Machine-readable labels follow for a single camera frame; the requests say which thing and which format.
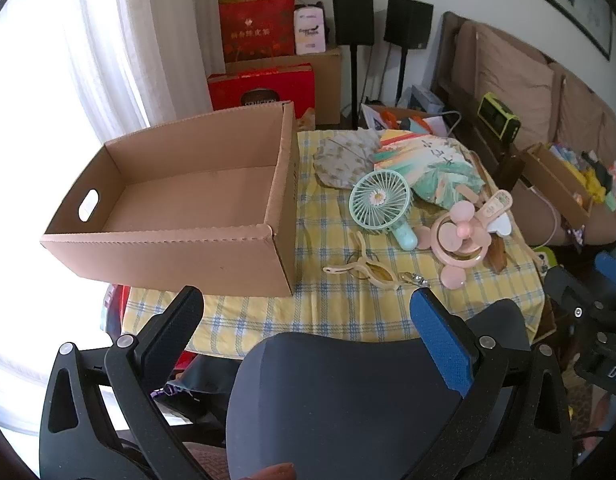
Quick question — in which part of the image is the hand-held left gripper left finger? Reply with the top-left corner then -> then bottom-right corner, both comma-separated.
38,286 -> 214,480

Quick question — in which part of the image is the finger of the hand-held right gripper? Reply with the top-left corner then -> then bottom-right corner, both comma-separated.
544,265 -> 616,323
594,250 -> 616,283

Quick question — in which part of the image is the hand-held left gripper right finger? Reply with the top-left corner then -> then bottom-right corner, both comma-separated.
409,287 -> 574,480

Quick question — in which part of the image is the beige hair clip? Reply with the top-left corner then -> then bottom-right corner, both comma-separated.
322,260 -> 404,291
345,231 -> 384,273

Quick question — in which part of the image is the pink mouse-eared handheld fan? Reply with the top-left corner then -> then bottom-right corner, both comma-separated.
412,189 -> 514,291

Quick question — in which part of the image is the brown cardboard box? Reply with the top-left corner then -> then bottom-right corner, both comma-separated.
40,100 -> 301,297

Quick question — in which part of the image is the mint green handheld fan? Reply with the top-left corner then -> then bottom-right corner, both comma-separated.
349,170 -> 419,251

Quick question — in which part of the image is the painted round paper fan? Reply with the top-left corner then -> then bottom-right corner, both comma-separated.
373,130 -> 486,208

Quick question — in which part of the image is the grey-white paper folding fan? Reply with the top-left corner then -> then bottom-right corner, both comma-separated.
313,132 -> 384,191

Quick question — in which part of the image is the person's left hand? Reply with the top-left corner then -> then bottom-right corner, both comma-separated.
252,462 -> 295,480

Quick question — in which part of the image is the pile of colourful small items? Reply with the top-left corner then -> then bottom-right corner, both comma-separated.
548,142 -> 616,211

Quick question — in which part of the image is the shallow cardboard tray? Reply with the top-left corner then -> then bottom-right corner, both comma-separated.
520,142 -> 594,226

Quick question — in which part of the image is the yellow plaid tablecloth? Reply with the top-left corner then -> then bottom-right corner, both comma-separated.
120,130 -> 546,361

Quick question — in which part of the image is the beige sofa cushion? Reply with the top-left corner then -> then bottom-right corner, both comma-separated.
600,105 -> 616,161
453,20 -> 556,126
548,62 -> 609,151

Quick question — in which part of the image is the green and black radio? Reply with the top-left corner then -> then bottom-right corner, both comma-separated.
477,92 -> 521,138

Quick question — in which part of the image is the cardboard box with orange items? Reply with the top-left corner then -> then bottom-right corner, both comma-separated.
360,102 -> 446,137

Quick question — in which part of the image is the blue-grey small box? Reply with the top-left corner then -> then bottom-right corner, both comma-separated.
410,85 -> 445,113

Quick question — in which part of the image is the red gift box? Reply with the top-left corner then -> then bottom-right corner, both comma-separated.
207,63 -> 316,131

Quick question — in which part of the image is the large brown cardboard carton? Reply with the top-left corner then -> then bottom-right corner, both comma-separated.
225,46 -> 343,128

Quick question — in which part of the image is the white curtain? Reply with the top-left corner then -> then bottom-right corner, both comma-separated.
18,0 -> 224,171

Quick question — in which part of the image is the black speaker on stand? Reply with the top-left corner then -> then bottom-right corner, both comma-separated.
384,0 -> 434,106
331,0 -> 375,128

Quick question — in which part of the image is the red gift bag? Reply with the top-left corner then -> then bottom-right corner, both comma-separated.
219,0 -> 296,63

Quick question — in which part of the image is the white tissue pack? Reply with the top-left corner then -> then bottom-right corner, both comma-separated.
294,4 -> 328,56

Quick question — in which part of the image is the white cable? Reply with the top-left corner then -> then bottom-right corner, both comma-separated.
529,184 -> 560,252

